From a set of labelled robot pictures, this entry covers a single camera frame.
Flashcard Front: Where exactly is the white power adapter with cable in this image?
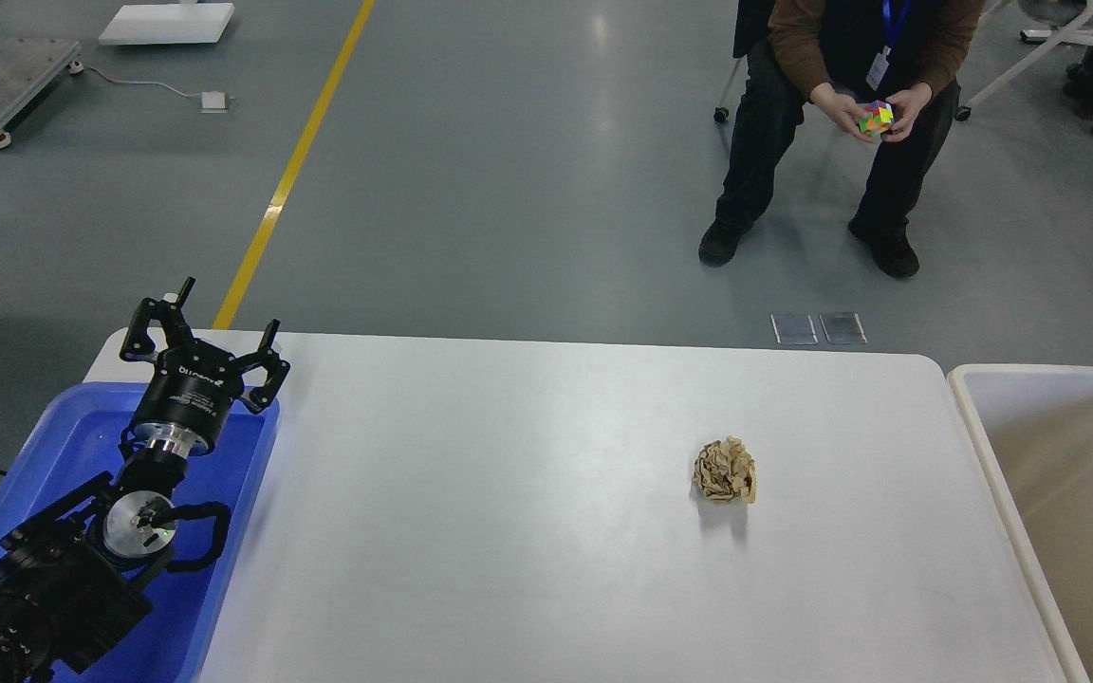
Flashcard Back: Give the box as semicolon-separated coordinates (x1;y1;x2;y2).
66;61;233;114

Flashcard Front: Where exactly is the black chair with casters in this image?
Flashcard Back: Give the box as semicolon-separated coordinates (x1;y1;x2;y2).
713;1;775;125

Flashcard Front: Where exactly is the beige plastic bin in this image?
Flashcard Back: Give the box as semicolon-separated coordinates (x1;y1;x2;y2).
947;363;1093;682

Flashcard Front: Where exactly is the white chair frame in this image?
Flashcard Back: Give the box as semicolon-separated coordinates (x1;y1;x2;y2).
954;0;1093;138

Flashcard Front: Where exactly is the floor metal plate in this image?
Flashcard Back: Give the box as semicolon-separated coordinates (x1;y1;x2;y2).
769;314;816;346
820;313;868;345

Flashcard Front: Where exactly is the white flat board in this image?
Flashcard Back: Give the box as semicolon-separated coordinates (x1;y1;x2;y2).
97;3;235;46

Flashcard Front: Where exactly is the crumpled brown paper ball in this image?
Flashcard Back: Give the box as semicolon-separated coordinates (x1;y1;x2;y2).
693;435;759;505

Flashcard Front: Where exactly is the left floor metal plate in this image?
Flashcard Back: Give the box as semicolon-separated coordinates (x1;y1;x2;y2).
769;314;816;346

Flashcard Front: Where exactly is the right floor metal plate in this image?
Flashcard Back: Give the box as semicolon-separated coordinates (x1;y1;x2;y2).
820;313;868;345

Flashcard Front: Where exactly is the metal cart platform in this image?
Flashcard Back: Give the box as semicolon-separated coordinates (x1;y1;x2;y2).
0;36;82;150

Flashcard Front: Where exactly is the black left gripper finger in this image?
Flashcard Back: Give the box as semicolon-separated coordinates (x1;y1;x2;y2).
231;319;290;415
119;276;196;362

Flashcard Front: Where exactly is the person's right hand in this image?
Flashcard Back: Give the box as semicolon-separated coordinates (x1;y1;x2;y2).
808;83;878;144

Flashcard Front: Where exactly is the colourful puzzle cube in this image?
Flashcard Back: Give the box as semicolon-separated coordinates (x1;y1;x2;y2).
856;101;897;136

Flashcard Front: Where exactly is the person's left hand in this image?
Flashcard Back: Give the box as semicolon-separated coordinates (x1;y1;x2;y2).
880;82;935;143

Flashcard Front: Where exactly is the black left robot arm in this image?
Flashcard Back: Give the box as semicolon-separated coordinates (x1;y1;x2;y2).
0;278;290;682

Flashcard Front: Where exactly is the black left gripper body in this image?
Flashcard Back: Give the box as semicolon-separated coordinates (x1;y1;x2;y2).
131;344;243;455

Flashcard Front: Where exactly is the seated person in black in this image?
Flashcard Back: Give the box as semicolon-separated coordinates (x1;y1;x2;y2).
697;0;986;279

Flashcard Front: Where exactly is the blue plastic bin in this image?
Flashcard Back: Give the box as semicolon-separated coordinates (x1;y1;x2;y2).
0;382;281;683

